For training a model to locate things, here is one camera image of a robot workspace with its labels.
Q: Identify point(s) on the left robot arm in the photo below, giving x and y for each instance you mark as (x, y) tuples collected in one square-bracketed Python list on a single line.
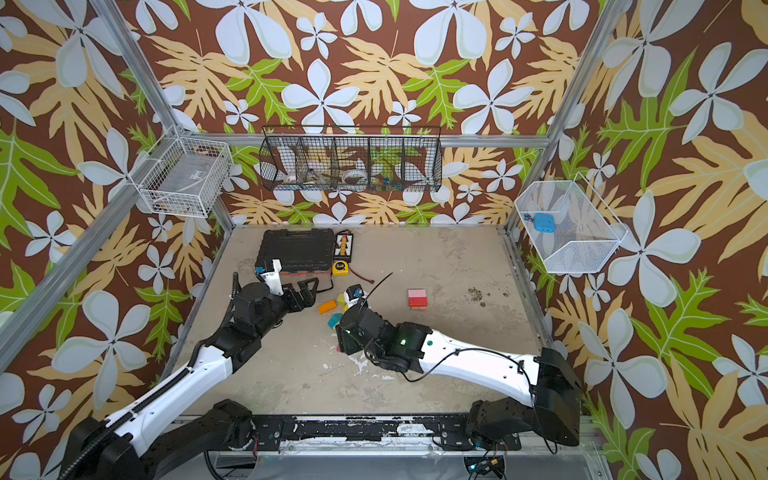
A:
[(138, 441)]

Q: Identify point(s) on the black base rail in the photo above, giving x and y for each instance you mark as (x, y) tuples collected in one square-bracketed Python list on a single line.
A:
[(441, 432)]

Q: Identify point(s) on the teal wood block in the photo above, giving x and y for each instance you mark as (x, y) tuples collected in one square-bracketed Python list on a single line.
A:
[(334, 321)]

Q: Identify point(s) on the black and red tool case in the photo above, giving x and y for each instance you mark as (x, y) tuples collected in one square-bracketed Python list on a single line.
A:
[(307, 251)]

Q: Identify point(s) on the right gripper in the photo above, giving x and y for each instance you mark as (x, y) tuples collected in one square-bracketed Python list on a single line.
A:
[(347, 325)]

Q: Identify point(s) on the red wood block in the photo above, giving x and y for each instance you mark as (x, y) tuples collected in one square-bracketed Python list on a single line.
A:
[(418, 302)]

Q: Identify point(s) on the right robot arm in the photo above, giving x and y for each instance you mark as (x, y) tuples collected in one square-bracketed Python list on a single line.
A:
[(542, 392)]

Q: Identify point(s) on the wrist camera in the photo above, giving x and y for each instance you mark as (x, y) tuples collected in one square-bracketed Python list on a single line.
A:
[(269, 274), (353, 295)]

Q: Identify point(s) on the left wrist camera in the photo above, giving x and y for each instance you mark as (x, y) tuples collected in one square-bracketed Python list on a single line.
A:
[(269, 274)]

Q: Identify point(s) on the white wire basket left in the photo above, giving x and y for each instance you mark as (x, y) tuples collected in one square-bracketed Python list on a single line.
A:
[(182, 174)]

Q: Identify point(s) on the orange wood block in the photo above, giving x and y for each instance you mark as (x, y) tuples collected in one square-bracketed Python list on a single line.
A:
[(326, 307)]

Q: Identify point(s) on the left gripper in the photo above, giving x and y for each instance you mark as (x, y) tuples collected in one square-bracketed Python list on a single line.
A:
[(307, 298)]

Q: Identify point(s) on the white wire basket right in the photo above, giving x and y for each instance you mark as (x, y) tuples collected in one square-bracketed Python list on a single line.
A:
[(588, 231)]

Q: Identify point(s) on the aluminium frame post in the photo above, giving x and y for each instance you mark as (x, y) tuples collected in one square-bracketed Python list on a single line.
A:
[(108, 11)]

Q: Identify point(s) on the blue object in basket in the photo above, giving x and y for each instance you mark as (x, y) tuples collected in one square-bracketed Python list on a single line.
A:
[(544, 223)]

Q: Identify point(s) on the yellow tape measure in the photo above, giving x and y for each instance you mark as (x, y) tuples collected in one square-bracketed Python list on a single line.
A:
[(340, 268)]

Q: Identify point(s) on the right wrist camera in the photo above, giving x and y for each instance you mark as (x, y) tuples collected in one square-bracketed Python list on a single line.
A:
[(353, 295)]

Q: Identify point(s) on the white wire basket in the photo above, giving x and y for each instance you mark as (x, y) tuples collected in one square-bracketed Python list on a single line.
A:
[(182, 174), (588, 231)]

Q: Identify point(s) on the black wire basket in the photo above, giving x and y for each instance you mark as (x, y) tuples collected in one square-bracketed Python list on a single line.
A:
[(353, 158)]

